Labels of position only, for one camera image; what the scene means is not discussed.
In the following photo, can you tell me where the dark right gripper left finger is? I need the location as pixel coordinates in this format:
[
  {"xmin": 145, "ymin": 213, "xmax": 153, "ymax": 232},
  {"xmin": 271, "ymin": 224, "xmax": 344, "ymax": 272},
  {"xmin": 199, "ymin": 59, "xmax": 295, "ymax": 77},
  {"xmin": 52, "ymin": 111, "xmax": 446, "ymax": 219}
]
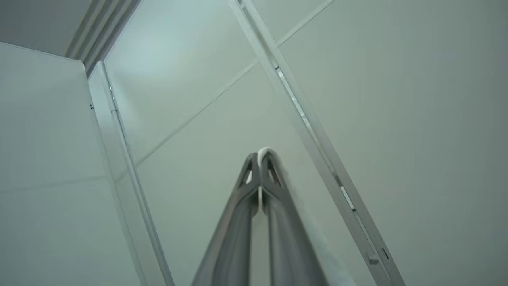
[{"xmin": 192, "ymin": 153, "xmax": 261, "ymax": 286}]

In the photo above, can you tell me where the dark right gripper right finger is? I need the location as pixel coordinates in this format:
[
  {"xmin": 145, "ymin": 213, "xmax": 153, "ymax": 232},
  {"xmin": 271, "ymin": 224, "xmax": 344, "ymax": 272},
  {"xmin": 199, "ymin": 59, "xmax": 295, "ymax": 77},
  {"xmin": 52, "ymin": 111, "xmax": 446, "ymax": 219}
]
[{"xmin": 260, "ymin": 150, "xmax": 331, "ymax": 286}]

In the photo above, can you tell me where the red shirt with white collar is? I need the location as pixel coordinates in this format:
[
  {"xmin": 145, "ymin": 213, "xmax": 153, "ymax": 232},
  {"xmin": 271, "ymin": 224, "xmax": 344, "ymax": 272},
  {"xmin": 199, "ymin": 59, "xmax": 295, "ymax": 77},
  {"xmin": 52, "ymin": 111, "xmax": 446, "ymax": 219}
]
[{"xmin": 257, "ymin": 147, "xmax": 358, "ymax": 286}]

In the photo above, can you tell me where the thin panel seam strip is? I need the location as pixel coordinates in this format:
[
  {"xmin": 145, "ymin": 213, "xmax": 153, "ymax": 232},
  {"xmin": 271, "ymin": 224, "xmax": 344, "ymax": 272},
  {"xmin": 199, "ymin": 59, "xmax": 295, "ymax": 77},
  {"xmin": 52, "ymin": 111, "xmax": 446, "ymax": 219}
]
[{"xmin": 134, "ymin": 0, "xmax": 336, "ymax": 167}]

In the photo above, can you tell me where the aluminium slotted frame strip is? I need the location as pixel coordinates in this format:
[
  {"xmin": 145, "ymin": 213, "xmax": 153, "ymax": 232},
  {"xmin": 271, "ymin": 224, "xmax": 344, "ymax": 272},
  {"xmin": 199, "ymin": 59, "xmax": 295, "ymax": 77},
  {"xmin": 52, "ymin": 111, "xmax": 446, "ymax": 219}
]
[{"xmin": 228, "ymin": 0, "xmax": 406, "ymax": 286}]

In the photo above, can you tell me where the white corner frame post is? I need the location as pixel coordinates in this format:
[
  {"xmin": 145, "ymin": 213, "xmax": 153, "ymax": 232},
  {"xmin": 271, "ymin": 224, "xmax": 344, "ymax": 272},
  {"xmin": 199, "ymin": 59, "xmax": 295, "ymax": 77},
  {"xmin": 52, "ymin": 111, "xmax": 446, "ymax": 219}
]
[{"xmin": 87, "ymin": 60, "xmax": 176, "ymax": 286}]

